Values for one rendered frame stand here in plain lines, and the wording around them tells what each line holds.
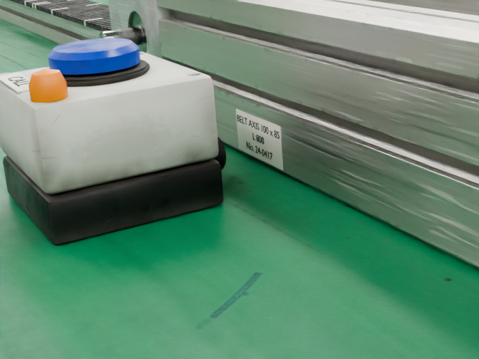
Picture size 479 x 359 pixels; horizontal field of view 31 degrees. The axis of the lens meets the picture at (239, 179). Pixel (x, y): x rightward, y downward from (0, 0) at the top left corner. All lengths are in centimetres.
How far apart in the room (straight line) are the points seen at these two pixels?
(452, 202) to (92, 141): 14
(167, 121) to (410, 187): 11
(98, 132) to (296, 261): 10
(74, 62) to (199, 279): 11
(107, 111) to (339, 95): 10
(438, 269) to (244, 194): 12
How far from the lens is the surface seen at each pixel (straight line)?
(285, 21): 39
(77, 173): 36
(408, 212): 34
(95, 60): 37
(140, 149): 36
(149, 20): 54
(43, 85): 35
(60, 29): 88
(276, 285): 31
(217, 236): 35
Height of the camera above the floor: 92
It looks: 19 degrees down
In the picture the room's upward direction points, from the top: 4 degrees counter-clockwise
